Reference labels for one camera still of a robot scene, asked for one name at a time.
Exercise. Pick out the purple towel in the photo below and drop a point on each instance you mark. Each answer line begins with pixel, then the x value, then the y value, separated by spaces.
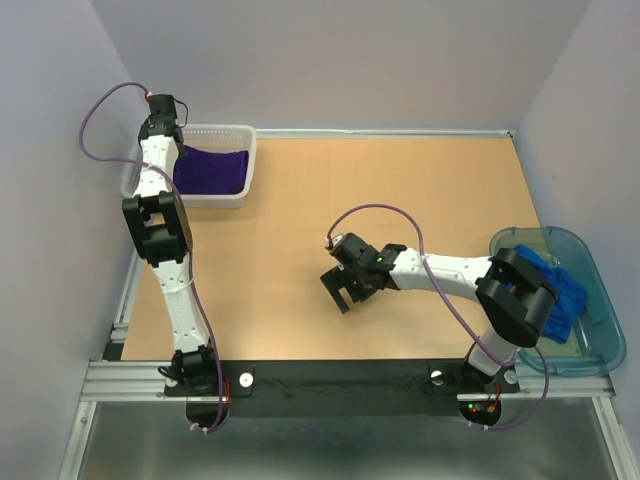
pixel 199 172

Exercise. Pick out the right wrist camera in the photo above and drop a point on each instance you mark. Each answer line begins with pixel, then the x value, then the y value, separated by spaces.
pixel 332 241

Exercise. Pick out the blue towel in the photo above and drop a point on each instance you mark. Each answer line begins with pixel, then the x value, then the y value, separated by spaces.
pixel 571 300

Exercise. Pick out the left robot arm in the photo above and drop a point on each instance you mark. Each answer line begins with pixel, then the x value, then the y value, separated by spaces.
pixel 158 224

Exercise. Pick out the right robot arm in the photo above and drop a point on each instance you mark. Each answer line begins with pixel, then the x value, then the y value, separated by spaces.
pixel 516 299

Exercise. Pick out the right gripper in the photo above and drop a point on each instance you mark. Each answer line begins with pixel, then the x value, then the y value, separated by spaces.
pixel 336 278

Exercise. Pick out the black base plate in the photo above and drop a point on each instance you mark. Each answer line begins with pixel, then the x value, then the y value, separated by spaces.
pixel 334 388

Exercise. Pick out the aluminium frame rail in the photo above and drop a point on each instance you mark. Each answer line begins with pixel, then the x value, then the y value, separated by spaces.
pixel 107 379

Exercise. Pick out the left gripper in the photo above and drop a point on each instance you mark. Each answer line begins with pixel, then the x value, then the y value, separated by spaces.
pixel 181 150

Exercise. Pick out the teal translucent plastic bin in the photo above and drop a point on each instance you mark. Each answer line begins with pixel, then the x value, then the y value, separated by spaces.
pixel 596 344

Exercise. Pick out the white plastic mesh basket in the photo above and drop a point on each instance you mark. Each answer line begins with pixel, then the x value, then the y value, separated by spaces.
pixel 235 145

